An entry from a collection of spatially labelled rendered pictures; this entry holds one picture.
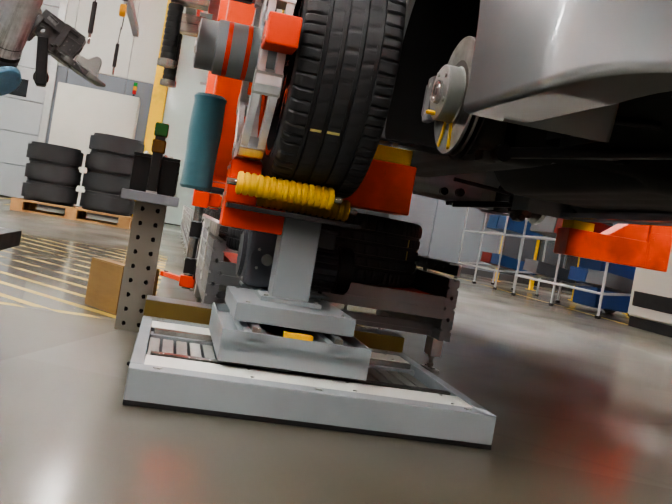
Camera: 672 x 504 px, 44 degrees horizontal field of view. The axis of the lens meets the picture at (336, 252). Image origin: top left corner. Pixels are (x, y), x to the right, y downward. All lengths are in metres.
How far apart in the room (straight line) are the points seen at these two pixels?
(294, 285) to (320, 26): 0.67
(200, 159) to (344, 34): 0.57
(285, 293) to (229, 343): 0.29
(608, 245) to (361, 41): 3.45
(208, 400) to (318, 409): 0.24
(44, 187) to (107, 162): 0.80
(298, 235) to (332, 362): 0.37
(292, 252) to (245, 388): 0.49
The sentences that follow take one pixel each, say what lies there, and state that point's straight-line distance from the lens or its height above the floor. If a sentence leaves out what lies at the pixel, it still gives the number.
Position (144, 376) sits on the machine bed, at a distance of 1.79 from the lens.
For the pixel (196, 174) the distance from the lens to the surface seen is 2.26.
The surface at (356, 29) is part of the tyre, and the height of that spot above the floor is 0.89.
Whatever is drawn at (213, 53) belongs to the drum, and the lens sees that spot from 2.16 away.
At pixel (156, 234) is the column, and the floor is 0.32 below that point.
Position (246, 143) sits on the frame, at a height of 0.61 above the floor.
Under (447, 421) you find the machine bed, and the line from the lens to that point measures 1.92.
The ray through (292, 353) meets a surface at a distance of 1.95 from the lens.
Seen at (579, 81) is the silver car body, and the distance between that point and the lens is 1.46.
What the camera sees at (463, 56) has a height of 0.95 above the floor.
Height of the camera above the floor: 0.44
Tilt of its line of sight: 2 degrees down
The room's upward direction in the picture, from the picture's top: 10 degrees clockwise
